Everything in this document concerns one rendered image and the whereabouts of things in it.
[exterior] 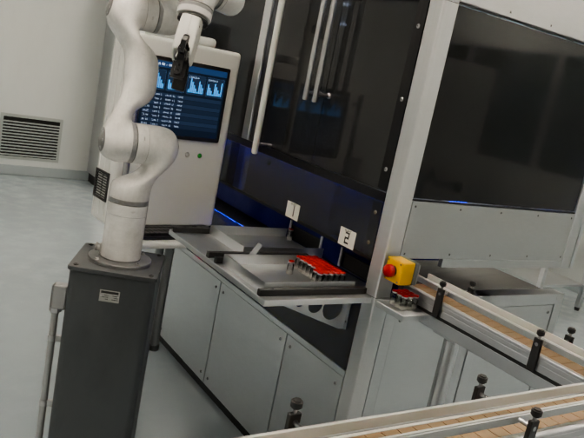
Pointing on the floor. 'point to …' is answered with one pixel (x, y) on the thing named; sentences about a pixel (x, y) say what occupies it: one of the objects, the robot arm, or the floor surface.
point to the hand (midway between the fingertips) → (177, 80)
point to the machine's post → (398, 202)
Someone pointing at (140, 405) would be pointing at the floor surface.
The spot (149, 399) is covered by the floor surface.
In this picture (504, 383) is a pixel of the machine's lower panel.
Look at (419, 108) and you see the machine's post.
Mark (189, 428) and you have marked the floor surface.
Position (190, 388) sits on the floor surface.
